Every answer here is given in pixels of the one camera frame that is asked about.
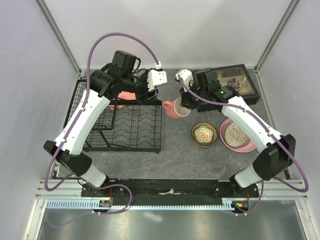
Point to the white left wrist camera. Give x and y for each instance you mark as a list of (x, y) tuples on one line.
[(156, 77)]

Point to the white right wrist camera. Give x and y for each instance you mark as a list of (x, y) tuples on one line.
[(186, 75)]

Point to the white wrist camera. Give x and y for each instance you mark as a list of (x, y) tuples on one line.
[(186, 75), (156, 77)]

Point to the dark floral fabric rosette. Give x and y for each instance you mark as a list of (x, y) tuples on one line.
[(234, 83)]

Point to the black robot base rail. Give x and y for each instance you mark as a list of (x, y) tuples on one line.
[(170, 192)]

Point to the small white patterned bowl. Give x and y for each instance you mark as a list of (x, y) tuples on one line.
[(204, 134)]

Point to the black compartment display box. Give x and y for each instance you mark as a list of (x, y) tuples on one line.
[(248, 90)]

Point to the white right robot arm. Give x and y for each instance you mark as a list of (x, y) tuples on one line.
[(276, 151)]

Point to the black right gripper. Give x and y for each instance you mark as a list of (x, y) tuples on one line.
[(185, 101)]

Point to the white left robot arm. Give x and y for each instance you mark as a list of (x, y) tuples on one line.
[(103, 86)]

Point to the pink folded cloth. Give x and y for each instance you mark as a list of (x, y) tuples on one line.
[(126, 96)]

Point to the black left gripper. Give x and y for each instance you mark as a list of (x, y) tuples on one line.
[(145, 96)]

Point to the black wire dish rack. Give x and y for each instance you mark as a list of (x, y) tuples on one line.
[(124, 125)]

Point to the pink plate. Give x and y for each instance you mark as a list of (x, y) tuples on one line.
[(247, 147)]

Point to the brown floral bowl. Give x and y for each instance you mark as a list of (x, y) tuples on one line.
[(209, 126)]

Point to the speckled ceramic plate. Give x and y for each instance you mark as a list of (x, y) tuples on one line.
[(234, 136)]

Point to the pink ceramic mug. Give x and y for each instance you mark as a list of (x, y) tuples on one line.
[(174, 110)]

